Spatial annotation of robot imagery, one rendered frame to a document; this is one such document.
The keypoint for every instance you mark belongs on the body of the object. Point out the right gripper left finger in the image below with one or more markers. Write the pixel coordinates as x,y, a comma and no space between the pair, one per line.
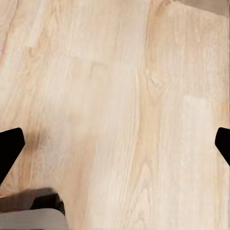
11,143

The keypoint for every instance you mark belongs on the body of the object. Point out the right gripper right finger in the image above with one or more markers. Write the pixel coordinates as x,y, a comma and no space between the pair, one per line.
222,142

